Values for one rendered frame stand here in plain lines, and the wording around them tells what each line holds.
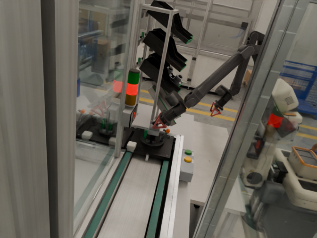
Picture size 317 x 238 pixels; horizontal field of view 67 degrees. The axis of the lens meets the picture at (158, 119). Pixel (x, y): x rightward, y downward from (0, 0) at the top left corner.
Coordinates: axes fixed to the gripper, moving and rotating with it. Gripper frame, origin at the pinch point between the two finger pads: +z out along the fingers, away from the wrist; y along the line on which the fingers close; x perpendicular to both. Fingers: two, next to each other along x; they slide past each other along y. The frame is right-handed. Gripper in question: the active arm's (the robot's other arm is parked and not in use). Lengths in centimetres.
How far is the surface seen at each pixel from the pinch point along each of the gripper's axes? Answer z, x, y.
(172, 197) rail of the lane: -1.2, 20.4, 38.1
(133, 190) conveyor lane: 13.4, 9.7, 35.1
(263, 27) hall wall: -209, 166, -853
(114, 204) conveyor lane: 17.1, 5.8, 45.5
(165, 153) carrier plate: 1.8, 14.1, 8.2
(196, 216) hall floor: 47, 109, -49
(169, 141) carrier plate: 1.2, 14.6, -4.8
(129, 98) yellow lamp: -8.5, -22.9, 21.7
